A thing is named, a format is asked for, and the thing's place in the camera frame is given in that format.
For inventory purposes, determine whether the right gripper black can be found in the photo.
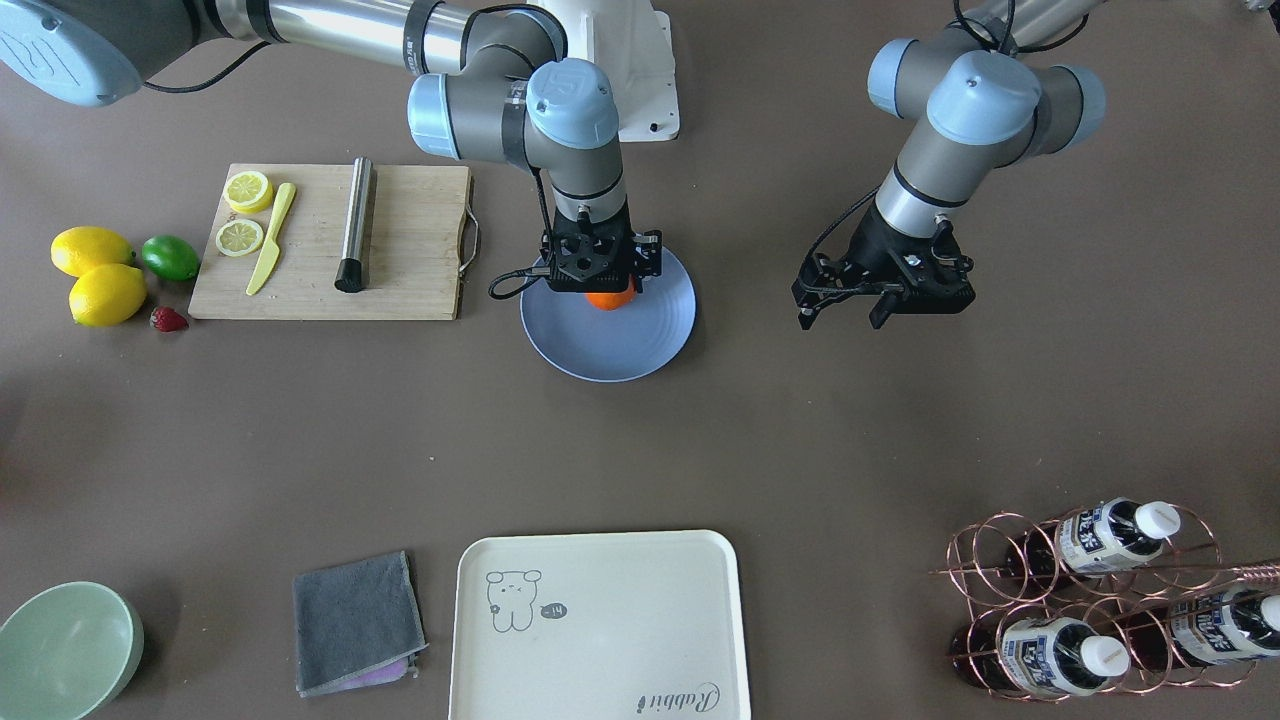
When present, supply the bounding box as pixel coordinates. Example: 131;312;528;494
543;206;663;293

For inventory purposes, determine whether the tea bottle three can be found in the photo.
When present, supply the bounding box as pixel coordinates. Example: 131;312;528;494
1117;585;1279;671

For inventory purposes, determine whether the lemon slice two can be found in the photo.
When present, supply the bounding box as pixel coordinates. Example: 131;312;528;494
214;218;266;258

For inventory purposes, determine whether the copper wire bottle rack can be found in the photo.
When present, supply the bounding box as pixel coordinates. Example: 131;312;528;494
947;505;1277;693

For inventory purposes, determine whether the green lime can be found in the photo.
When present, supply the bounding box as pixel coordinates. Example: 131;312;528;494
141;234;201;282

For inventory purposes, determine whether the tea bottle one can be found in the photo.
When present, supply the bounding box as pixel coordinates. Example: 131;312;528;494
1001;497;1181;591

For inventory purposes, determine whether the yellow lemon upper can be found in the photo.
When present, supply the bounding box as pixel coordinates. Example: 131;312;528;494
50;225;134;278

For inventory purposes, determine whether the yellow plastic knife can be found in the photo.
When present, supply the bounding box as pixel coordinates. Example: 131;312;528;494
244;182;297;296

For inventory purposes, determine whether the lemon slice one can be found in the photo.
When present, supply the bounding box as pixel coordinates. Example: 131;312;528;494
221;170;275;214

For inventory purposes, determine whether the cream rectangular tray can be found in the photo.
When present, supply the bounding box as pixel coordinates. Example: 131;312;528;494
448;529;753;719

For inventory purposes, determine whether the wooden cutting board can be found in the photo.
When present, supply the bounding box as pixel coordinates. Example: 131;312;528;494
188;163;472;320

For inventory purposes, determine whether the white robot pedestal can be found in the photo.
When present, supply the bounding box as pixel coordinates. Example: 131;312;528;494
535;1;681;143

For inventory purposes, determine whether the orange fruit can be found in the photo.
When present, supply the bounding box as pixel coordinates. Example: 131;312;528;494
584;290;637;313

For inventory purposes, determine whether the red strawberry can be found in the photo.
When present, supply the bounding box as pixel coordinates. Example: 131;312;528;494
148;306;189;333

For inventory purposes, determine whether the tea bottle two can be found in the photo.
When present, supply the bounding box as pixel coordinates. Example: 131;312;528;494
948;618;1132;700

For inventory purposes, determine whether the yellow lemon lower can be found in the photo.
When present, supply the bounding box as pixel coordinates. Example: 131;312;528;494
68;263;147;327

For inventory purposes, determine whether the blue plate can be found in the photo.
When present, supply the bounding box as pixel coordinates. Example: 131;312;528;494
518;249;698;383

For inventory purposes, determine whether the yellow lemon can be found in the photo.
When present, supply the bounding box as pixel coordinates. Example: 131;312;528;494
68;263;147;327
50;225;134;278

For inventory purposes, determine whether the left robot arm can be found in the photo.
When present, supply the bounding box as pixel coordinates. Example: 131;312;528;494
792;1;1106;328

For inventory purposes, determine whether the green bowl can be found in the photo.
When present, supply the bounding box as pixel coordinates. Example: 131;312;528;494
1;582;145;719

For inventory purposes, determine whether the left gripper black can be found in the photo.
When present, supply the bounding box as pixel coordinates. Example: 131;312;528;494
792;206;977;331

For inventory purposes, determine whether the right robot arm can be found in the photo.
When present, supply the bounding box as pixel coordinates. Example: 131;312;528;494
1;1;663;293

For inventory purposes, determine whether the grey folded cloth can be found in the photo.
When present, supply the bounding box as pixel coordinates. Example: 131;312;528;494
292;550;428;698

